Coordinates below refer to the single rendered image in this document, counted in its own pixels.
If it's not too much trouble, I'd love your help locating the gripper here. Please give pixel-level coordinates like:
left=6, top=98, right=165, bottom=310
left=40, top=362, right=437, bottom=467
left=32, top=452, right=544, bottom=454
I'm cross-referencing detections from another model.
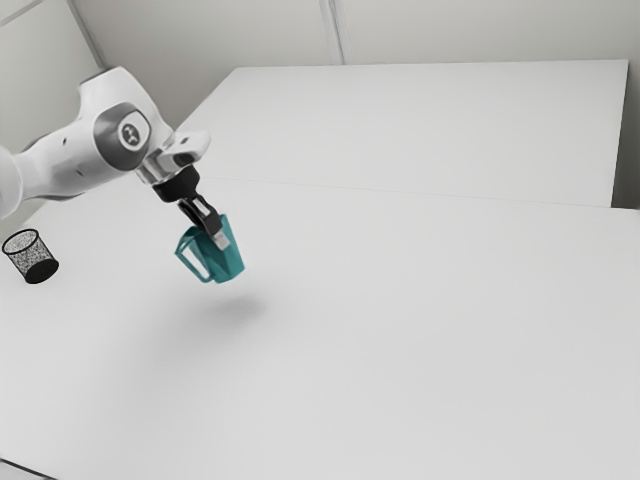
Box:
left=151, top=166, right=230, bottom=250

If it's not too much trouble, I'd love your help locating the teal faceted mug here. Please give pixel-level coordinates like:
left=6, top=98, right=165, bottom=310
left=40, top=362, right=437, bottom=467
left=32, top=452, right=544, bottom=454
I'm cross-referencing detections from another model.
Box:
left=174, top=213, right=247, bottom=286

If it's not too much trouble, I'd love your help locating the black mesh pen holder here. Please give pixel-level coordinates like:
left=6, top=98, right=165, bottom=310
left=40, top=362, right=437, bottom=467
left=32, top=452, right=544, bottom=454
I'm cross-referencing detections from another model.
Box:
left=1, top=228, right=60, bottom=286

